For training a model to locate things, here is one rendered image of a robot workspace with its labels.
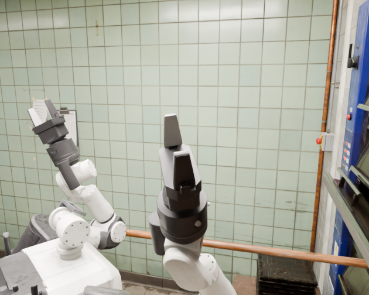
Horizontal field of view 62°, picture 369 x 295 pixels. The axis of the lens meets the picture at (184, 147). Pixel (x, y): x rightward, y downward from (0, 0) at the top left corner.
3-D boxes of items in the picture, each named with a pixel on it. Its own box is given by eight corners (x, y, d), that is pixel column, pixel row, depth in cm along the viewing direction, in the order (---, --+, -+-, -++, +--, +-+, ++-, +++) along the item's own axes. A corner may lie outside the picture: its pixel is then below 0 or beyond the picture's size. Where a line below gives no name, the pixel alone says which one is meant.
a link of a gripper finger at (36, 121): (27, 109, 100) (36, 126, 101) (34, 107, 103) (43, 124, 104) (23, 111, 100) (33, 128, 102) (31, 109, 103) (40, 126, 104)
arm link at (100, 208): (108, 189, 109) (132, 224, 119) (88, 188, 115) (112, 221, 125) (89, 212, 102) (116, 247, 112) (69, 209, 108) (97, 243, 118)
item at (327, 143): (331, 148, 193) (332, 132, 190) (334, 151, 183) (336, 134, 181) (318, 147, 195) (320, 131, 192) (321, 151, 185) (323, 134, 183)
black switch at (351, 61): (354, 70, 139) (356, 45, 137) (357, 69, 134) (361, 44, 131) (345, 70, 140) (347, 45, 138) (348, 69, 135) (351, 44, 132)
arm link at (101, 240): (123, 253, 114) (74, 256, 96) (99, 248, 121) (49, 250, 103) (128, 222, 116) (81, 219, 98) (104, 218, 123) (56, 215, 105)
